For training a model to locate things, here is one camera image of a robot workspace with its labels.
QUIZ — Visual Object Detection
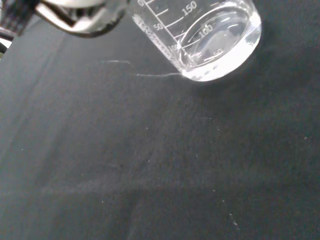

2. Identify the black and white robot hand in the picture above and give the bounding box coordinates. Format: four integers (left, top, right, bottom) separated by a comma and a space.
0, 0, 130, 39

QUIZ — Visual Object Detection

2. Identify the black bench cloth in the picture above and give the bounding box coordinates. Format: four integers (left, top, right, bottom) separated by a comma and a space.
0, 0, 320, 240

